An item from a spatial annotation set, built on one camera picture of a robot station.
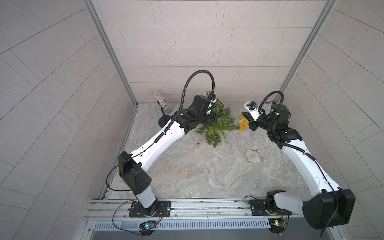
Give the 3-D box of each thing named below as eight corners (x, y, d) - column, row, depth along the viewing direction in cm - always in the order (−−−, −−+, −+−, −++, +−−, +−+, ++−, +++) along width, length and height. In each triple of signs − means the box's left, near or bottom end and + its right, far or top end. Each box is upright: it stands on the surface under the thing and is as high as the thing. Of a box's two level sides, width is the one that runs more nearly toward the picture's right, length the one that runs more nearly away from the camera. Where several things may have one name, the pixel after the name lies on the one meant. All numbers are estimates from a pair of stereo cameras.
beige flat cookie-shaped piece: (247, 162, 88) (248, 160, 86) (245, 151, 92) (246, 149, 90) (259, 162, 88) (260, 161, 86) (256, 151, 92) (257, 149, 90)
